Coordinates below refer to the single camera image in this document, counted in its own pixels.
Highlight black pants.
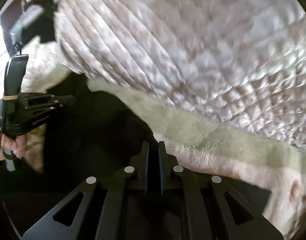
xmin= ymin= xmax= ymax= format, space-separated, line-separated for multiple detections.
xmin=0 ymin=71 xmax=272 ymax=240

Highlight left hand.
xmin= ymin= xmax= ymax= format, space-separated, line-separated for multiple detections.
xmin=0 ymin=135 xmax=27 ymax=160

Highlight floral pillow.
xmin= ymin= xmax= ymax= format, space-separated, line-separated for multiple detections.
xmin=0 ymin=19 xmax=68 ymax=95

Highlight dark clothes pile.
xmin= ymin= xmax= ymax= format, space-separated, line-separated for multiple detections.
xmin=8 ymin=0 xmax=58 ymax=53

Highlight fluffy floral fleece blanket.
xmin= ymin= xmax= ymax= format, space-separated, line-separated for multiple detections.
xmin=20 ymin=62 xmax=306 ymax=240

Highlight brown wooden door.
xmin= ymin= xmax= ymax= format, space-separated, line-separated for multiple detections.
xmin=0 ymin=0 xmax=22 ymax=53

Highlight quilted floral comforter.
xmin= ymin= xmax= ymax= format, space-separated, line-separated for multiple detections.
xmin=55 ymin=0 xmax=306 ymax=150

